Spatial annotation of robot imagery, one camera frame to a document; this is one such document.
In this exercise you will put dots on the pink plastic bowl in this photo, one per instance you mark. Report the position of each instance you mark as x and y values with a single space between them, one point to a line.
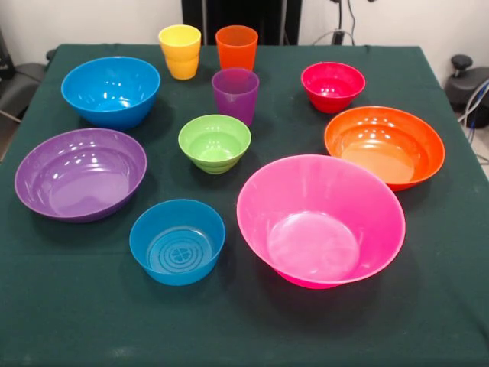
317 229

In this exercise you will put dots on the orange plastic cup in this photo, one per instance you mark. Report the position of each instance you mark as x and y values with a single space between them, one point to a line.
235 49

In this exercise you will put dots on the orange plastic bowl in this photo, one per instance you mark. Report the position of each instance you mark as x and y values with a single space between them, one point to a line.
382 149

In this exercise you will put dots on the black chair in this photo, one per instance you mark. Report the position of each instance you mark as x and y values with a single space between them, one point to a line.
19 84

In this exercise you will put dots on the yellow plastic cup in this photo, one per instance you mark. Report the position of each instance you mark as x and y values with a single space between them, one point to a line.
179 57

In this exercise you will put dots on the purple plastic cup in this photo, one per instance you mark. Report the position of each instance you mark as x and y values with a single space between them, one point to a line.
233 103

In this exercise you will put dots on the dark green tablecloth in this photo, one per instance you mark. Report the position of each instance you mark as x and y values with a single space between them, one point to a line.
244 325

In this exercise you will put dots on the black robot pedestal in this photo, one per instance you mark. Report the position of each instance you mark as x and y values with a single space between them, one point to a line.
267 19

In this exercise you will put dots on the green plastic bowl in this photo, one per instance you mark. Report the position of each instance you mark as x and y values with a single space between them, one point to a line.
214 149

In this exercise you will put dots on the red plastic bowl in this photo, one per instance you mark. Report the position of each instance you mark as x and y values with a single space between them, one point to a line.
332 91

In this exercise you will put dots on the purple plastic bowl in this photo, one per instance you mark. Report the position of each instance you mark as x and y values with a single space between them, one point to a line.
76 179

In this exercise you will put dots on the small blue plastic bowl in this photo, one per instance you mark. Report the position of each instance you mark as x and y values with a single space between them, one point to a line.
175 248

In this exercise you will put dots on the large blue plastic bowl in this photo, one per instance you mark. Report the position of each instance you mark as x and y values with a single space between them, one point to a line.
111 99

